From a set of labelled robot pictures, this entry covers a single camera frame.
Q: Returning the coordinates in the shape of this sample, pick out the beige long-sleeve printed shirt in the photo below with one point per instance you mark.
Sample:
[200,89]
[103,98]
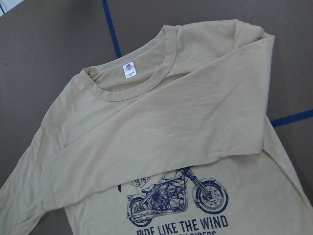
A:
[171,139]

